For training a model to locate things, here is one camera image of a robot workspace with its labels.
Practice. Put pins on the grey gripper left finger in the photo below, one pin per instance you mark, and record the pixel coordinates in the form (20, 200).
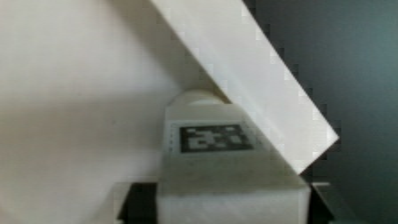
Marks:
(137, 212)

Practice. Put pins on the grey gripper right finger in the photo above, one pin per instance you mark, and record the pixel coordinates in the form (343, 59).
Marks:
(329, 211)

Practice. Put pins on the white table leg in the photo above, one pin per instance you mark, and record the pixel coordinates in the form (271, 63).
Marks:
(228, 183)

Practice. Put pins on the white square tabletop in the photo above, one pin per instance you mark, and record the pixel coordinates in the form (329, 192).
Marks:
(100, 58)

